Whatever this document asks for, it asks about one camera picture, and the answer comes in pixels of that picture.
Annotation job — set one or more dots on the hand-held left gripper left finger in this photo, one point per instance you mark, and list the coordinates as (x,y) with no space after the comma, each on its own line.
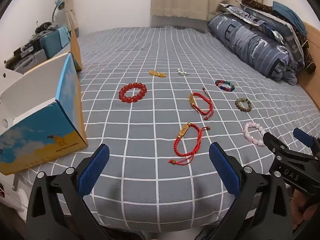
(94,171)

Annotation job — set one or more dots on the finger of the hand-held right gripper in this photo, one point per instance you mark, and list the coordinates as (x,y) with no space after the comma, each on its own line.
(303,135)
(273,142)

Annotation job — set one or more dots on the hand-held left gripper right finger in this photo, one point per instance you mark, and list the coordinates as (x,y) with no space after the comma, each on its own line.
(225,172)

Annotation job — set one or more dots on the blue cardboard box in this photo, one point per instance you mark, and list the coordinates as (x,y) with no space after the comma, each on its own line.
(37,135)

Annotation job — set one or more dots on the white pearl earrings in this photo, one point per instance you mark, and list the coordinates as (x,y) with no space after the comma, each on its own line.
(182,72)

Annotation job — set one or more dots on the person's right hand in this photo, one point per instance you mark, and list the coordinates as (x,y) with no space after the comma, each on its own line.
(298,205)

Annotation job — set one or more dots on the wooden headboard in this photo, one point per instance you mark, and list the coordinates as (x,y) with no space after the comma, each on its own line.
(313,85)

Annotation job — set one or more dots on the grey checked bed sheet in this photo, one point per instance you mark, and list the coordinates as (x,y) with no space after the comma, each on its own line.
(150,192)

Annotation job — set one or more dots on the brown patterned blanket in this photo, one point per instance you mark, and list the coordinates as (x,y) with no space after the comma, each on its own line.
(306,50)

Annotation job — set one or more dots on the folded blue printed duvet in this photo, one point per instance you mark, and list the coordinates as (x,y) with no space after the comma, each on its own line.
(245,42)

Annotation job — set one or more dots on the teal folded cloth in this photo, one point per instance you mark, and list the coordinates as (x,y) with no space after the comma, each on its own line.
(290,13)

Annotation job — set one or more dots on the blue white patterned pillow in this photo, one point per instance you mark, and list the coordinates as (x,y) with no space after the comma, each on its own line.
(250,17)

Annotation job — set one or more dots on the yellow cardboard box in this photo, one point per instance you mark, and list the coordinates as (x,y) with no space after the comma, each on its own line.
(27,61)

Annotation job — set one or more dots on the teal suitcase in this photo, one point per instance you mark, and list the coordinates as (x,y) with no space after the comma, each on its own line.
(53,42)

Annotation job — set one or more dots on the narrow beige curtain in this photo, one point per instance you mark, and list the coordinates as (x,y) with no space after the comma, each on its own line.
(72,22)

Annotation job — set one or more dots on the dark bag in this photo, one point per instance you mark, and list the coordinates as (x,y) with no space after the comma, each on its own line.
(45,27)

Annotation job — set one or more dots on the blue desk lamp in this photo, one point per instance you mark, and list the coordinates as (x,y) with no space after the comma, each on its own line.
(59,4)

